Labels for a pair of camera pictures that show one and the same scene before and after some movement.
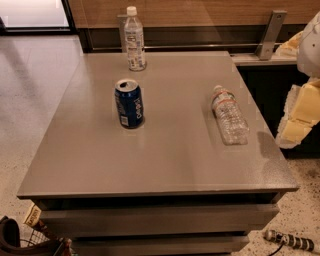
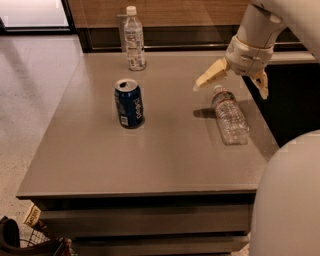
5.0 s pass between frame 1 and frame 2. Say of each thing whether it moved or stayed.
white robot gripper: moved
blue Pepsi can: stayed
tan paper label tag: stayed
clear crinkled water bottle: stayed
